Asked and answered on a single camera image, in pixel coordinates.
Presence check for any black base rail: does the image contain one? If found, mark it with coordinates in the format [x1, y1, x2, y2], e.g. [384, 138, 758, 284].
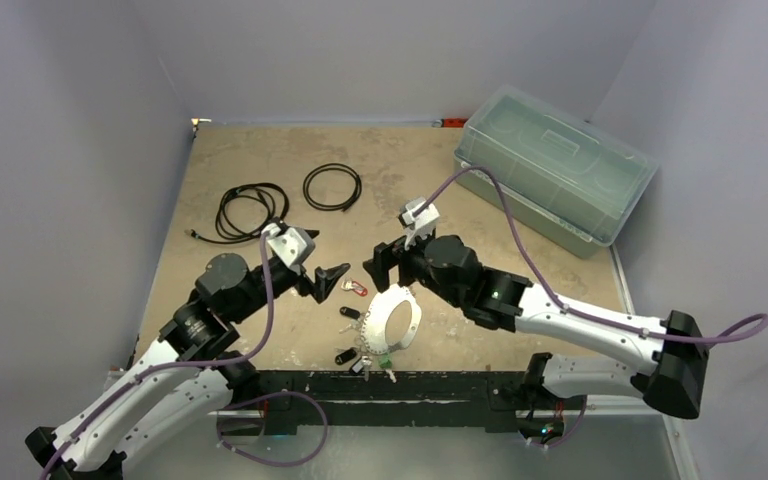
[249, 370, 561, 435]

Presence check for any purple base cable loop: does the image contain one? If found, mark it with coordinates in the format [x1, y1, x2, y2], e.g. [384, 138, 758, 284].
[215, 389, 329, 468]

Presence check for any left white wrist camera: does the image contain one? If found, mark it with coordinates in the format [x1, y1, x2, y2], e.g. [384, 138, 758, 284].
[261, 221, 316, 268]

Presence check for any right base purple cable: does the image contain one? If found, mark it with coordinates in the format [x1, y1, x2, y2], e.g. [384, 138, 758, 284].
[524, 397, 592, 452]

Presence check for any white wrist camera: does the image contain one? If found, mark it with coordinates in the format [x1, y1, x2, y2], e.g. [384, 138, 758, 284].
[398, 197, 440, 250]
[261, 221, 316, 268]

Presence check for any red orange clamp tool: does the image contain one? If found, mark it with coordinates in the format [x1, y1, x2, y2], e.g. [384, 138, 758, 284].
[432, 117, 468, 128]

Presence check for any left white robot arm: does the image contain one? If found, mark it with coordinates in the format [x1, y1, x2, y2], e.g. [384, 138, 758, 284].
[25, 220, 351, 479]

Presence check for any small coiled black cable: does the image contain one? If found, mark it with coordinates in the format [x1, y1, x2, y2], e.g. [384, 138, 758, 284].
[302, 162, 363, 213]

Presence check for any key with green tag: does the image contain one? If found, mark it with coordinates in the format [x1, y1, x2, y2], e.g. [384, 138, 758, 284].
[377, 353, 397, 383]

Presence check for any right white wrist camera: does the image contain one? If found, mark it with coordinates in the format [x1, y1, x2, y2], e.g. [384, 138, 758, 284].
[398, 197, 440, 250]

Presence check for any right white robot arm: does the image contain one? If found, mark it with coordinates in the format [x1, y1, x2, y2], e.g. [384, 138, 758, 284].
[363, 235, 710, 419]

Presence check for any clear lidded storage bin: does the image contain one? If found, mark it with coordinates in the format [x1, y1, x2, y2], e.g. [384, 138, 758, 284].
[454, 87, 658, 259]

